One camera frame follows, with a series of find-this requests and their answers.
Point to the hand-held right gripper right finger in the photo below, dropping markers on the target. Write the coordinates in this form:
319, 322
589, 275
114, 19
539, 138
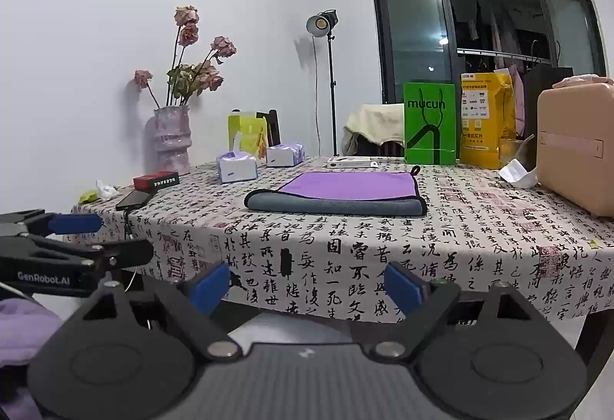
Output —
403, 283

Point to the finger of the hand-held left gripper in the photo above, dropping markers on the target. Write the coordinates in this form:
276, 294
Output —
76, 223
129, 251

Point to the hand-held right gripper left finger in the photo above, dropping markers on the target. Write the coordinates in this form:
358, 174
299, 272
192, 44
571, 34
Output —
211, 283

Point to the purple and grey towel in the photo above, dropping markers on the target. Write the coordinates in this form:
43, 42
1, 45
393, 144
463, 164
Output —
345, 187

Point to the green wrapper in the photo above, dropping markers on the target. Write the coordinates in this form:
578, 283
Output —
88, 197

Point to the crumpled white tissue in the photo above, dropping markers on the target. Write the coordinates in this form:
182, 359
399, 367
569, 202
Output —
107, 191

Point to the black phone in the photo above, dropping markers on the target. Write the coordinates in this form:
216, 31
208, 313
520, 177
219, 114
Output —
135, 199

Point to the purple quilted garment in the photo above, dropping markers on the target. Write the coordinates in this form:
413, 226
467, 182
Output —
24, 329

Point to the calligraphy printed tablecloth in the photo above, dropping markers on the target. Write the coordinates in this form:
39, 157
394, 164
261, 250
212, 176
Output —
431, 233

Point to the red box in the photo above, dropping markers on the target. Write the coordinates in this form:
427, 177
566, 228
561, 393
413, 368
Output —
156, 181

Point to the pink ceramic vase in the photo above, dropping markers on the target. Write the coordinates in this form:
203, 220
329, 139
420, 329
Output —
172, 142

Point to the purple tissue pack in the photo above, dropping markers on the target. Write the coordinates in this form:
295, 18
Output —
285, 155
236, 168

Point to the flat white box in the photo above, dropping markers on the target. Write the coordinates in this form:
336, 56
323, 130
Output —
351, 162

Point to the green paper bag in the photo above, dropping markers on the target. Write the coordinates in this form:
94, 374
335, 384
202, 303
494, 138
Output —
429, 127

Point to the white paper slip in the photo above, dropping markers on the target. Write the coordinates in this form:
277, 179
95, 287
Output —
518, 174

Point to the cream cloth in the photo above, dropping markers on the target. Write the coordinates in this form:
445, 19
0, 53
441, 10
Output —
376, 122

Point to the dark wooden chair back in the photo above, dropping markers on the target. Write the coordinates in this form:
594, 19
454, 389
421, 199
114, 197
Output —
274, 127

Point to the clear plastic container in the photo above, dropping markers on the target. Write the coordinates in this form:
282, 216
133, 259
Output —
520, 150

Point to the yellow paper bag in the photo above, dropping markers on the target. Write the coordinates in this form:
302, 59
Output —
484, 122

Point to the dried pink roses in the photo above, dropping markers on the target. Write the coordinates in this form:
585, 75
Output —
192, 79

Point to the black paper bag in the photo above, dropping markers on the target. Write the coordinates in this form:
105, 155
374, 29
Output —
544, 89

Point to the dark framed sliding window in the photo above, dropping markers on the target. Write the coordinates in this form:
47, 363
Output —
417, 31

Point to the hanging clothes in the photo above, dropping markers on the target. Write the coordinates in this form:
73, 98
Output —
499, 36

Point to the pink cloth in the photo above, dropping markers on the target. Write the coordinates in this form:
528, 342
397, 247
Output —
583, 81

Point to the studio light on stand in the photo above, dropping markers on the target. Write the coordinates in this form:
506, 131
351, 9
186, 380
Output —
322, 22

